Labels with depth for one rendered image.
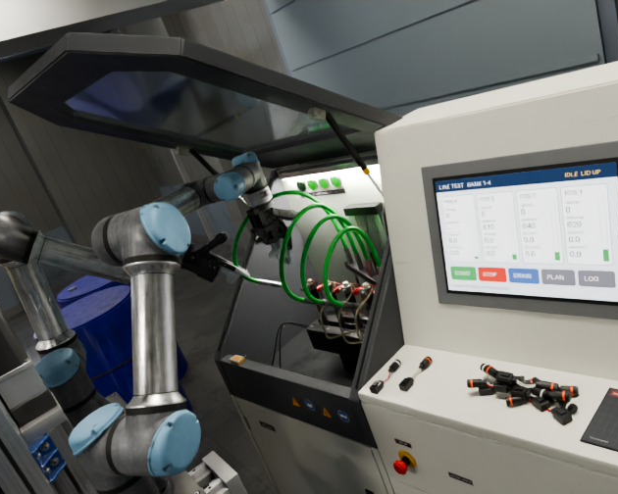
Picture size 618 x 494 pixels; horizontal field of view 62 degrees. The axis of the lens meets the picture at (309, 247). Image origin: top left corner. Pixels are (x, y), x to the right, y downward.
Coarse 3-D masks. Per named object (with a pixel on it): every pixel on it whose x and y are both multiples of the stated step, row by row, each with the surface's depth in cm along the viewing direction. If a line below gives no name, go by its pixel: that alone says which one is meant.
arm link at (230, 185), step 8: (232, 168) 146; (240, 168) 145; (248, 168) 147; (216, 176) 143; (224, 176) 138; (232, 176) 139; (240, 176) 141; (248, 176) 144; (208, 184) 143; (216, 184) 140; (224, 184) 139; (232, 184) 138; (240, 184) 140; (248, 184) 144; (208, 192) 144; (216, 192) 141; (224, 192) 140; (232, 192) 139; (240, 192) 141; (216, 200) 145; (224, 200) 142; (232, 200) 141
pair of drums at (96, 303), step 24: (72, 288) 366; (96, 288) 348; (120, 288) 328; (72, 312) 316; (96, 312) 298; (120, 312) 298; (96, 336) 289; (120, 336) 297; (96, 360) 291; (120, 360) 297; (96, 384) 294; (120, 384) 298
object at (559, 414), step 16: (480, 368) 120; (480, 384) 114; (496, 384) 112; (512, 384) 111; (528, 384) 110; (544, 384) 106; (512, 400) 108; (528, 400) 108; (544, 400) 105; (560, 400) 103; (560, 416) 100
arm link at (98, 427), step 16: (96, 416) 106; (112, 416) 102; (80, 432) 102; (96, 432) 100; (112, 432) 100; (80, 448) 100; (96, 448) 100; (80, 464) 103; (96, 464) 100; (112, 464) 99; (96, 480) 103; (112, 480) 103; (128, 480) 104
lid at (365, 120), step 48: (96, 48) 97; (144, 48) 97; (192, 48) 98; (48, 96) 124; (96, 96) 128; (144, 96) 127; (192, 96) 125; (240, 96) 124; (288, 96) 117; (336, 96) 125; (192, 144) 172; (240, 144) 173; (288, 144) 167; (336, 144) 160
